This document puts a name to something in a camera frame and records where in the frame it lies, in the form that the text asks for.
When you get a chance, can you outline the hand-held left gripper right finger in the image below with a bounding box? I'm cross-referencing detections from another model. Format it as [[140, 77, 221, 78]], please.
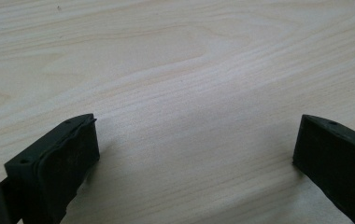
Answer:
[[292, 114, 355, 224]]

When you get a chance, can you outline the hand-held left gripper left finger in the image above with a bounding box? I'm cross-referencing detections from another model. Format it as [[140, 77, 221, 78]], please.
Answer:
[[4, 113, 101, 224]]

